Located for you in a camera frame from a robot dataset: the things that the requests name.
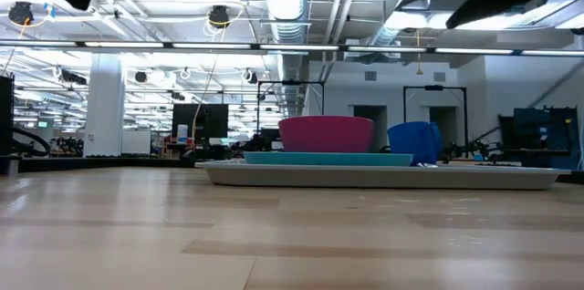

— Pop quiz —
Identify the black metal rig frame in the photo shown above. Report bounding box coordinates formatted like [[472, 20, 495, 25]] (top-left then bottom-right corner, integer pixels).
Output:
[[256, 79, 326, 120], [402, 84, 468, 145]]

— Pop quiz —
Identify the overhead LED light bar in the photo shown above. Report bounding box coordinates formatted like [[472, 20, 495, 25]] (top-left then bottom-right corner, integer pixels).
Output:
[[0, 39, 584, 57]]

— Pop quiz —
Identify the pink bowl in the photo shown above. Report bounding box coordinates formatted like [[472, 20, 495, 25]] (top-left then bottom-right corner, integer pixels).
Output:
[[277, 115, 375, 153]]

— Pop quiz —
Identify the teal plate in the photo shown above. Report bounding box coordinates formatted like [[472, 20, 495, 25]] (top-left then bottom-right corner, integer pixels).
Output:
[[243, 150, 414, 167]]

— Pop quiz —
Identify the black floor hose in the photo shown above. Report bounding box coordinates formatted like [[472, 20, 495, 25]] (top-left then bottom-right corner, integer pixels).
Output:
[[0, 124, 51, 158]]

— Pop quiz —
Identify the blue mug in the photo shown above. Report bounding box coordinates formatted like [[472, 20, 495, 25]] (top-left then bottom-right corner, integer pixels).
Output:
[[387, 120, 443, 167]]

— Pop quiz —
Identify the grey rectangular serving tray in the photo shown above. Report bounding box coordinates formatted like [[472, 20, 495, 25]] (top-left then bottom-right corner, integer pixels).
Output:
[[195, 160, 571, 191]]

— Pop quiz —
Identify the white low cabinet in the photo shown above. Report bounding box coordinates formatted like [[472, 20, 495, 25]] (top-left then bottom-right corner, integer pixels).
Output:
[[120, 129, 151, 155]]

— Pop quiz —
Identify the black computer monitor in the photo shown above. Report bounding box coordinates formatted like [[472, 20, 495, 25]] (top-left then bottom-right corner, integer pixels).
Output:
[[172, 103, 229, 145]]

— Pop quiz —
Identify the blue cabinet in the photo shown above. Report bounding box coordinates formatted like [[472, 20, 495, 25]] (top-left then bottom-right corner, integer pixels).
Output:
[[497, 106, 581, 171]]

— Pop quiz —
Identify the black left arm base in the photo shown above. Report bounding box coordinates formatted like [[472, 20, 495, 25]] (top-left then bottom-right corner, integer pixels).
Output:
[[0, 73, 15, 157]]

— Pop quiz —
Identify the black ceiling dome device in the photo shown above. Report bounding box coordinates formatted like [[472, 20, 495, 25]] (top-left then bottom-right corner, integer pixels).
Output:
[[208, 5, 231, 30]]

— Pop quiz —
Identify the white building pillar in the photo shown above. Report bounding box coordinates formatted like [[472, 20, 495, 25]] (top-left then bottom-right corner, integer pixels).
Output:
[[84, 52, 125, 158]]

